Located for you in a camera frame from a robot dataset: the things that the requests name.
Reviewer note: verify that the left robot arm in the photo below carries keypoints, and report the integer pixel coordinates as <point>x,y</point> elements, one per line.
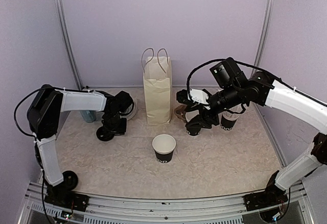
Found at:
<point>44,113</point>

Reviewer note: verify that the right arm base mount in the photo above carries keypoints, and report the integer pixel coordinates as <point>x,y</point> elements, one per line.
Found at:
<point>259,200</point>

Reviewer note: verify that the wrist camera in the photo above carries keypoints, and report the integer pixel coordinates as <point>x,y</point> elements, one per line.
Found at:
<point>193,97</point>
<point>121,102</point>

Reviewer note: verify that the cream paper takeout bag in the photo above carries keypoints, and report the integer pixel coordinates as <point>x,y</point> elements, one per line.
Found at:
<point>157,84</point>

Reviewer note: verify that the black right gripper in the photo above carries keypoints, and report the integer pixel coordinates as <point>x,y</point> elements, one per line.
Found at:
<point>205,116</point>

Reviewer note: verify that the white wrapped straws bundle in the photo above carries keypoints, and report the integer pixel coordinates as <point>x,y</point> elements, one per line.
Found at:
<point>233,113</point>

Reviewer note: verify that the black paper coffee cup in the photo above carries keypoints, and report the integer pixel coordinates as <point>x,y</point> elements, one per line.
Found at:
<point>164,146</point>

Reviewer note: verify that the brown cardboard cup carrier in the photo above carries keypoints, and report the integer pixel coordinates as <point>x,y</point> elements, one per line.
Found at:
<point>180,112</point>

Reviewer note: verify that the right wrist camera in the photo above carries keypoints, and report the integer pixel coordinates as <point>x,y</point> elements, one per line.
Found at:
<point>193,97</point>

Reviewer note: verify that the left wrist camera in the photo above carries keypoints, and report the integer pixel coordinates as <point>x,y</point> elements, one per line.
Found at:
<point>121,102</point>

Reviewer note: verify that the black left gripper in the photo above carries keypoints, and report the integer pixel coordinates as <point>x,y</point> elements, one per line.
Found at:
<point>121,130</point>

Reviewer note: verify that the aluminium frame post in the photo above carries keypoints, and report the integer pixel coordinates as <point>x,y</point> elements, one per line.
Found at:
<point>67,44</point>
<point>264,32</point>

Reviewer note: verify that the black cup holding straws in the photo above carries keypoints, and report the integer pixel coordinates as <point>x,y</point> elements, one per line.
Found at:
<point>228,121</point>

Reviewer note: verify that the right aluminium frame post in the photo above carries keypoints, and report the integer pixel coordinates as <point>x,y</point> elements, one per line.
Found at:
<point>264,32</point>

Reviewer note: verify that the blue translucent cup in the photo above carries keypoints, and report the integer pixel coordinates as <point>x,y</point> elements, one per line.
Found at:
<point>89,116</point>

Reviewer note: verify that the black plastic cup lid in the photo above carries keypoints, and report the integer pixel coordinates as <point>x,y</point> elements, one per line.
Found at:
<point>104,135</point>

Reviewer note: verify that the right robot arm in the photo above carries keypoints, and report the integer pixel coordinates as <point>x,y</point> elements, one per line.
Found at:
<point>264,89</point>

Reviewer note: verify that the left aluminium frame post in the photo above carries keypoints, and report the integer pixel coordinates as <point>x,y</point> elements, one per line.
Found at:
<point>67,44</point>

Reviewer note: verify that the aluminium front frame rail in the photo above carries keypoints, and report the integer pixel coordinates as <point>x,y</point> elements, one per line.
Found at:
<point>231,208</point>

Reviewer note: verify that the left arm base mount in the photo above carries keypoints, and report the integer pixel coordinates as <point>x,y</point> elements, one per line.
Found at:
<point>68,199</point>

